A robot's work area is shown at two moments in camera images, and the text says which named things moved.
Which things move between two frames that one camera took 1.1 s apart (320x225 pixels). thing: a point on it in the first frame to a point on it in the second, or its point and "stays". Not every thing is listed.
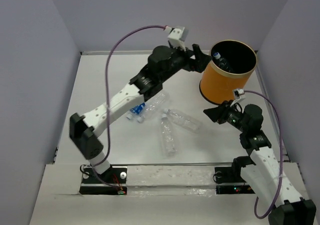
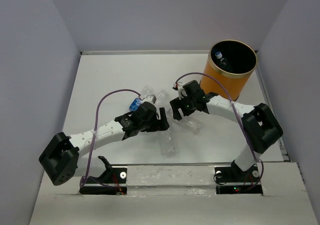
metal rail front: [171, 163] stays
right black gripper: [220, 112] to [175, 104]
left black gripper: [198, 65] to [158, 125]
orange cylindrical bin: [232, 63] stays
